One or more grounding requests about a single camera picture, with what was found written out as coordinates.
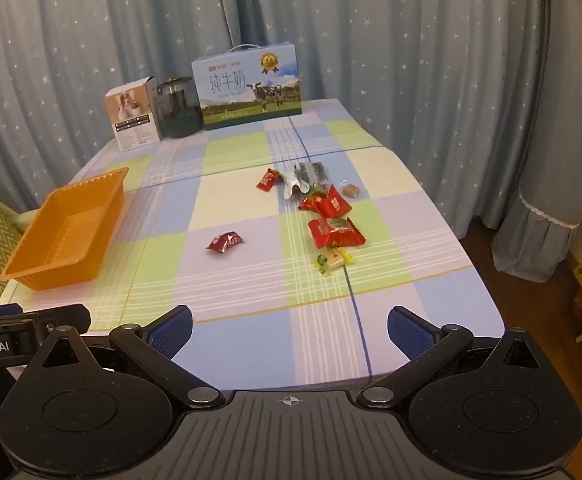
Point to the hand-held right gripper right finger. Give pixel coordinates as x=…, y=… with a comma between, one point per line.
x=411, y=334

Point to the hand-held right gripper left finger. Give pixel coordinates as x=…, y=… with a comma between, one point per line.
x=171, y=334

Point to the orange plastic tray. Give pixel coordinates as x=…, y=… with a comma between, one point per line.
x=71, y=230

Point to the dark red foil candy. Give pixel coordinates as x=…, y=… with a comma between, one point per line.
x=225, y=242

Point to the yellow green candy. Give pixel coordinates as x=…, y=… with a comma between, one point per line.
x=332, y=260

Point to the red figure print snack packet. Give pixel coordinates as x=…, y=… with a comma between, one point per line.
x=336, y=231

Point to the clear brown candy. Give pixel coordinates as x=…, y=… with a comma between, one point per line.
x=350, y=190

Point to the green brown candy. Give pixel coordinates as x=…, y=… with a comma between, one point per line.
x=315, y=191

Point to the small red candy packet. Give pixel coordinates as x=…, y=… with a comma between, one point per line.
x=268, y=180

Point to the clear black seaweed packet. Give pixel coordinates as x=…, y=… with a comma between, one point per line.
x=313, y=172

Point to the white pouch packet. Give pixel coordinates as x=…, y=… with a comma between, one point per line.
x=291, y=187

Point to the light green sofa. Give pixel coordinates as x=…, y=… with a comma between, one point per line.
x=25, y=220

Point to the checked tablecloth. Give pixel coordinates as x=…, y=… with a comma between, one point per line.
x=221, y=200

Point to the white product box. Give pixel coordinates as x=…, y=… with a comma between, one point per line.
x=133, y=115

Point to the dark green jar appliance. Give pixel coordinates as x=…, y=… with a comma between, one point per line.
x=178, y=110

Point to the milk carton gift box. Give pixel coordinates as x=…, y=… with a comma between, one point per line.
x=246, y=95

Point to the blue curtain with lace trim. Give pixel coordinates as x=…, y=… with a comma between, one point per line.
x=561, y=110

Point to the blue starry curtain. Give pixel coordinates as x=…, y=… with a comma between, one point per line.
x=321, y=10

